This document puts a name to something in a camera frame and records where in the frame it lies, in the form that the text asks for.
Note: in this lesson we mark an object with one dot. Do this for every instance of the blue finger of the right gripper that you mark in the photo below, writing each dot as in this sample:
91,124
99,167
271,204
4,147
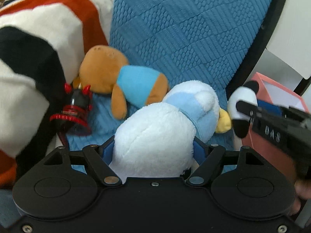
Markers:
270,108

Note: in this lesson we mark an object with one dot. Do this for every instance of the red black white striped blanket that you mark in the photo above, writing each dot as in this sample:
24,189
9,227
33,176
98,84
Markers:
43,43

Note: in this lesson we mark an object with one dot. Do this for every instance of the red black horned toy figure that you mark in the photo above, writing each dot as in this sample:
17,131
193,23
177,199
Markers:
72,119

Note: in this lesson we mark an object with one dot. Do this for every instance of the brown bear plush blue shirt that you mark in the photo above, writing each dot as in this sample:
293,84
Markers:
108,72

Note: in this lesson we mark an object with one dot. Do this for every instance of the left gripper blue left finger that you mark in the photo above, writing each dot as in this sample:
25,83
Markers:
107,150

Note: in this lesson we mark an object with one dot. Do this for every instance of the pink cardboard box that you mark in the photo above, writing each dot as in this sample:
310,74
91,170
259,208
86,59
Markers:
277,94

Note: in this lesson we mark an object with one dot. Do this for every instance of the person's right hand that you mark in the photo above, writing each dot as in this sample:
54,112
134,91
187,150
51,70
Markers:
303,191

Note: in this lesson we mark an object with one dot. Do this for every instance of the small panda plush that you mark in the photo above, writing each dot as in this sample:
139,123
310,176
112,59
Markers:
241,106

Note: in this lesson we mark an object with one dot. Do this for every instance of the white blue duck plush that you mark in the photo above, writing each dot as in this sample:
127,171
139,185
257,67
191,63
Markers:
157,140

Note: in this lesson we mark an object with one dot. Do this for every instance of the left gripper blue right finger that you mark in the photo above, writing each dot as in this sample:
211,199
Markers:
200,151

